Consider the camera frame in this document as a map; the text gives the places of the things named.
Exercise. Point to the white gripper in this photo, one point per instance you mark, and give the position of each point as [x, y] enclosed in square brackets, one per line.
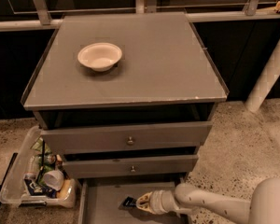
[158, 201]

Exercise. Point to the blue rxbar blueberry wrapper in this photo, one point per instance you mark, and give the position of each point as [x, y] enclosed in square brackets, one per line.
[129, 202]

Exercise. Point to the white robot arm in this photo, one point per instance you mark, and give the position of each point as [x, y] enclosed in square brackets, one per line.
[263, 208]

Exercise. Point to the grey open bottom drawer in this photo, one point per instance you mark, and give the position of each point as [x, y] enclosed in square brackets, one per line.
[102, 200]

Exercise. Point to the grey middle drawer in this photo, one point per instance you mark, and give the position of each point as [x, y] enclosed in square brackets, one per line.
[121, 167]

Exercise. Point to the grey top drawer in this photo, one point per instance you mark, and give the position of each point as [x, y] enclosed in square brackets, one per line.
[114, 138]

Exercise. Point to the grey drawer cabinet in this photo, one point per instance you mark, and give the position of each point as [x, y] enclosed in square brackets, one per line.
[164, 76]

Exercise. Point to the round metal top knob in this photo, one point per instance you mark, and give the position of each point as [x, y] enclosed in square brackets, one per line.
[130, 141]

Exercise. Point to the yellow sponge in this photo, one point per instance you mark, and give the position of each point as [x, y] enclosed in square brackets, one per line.
[64, 192]

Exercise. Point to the white paper cup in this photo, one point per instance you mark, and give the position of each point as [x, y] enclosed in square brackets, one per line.
[54, 179]

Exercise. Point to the drink can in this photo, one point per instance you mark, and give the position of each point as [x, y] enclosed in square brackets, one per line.
[47, 159]

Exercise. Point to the clear plastic storage bin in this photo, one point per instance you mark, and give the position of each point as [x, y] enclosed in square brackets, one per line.
[27, 166]

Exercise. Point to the blue snack packet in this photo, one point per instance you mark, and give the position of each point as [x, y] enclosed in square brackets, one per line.
[35, 189]

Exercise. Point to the green chip bag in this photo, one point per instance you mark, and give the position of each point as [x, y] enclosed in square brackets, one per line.
[40, 146]

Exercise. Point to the white paper bowl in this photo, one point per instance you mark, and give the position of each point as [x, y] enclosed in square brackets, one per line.
[100, 57]

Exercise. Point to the white diagonal post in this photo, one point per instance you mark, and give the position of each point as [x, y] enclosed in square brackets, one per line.
[265, 82]

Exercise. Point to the metal railing frame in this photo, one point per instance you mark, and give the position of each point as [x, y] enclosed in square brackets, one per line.
[43, 19]

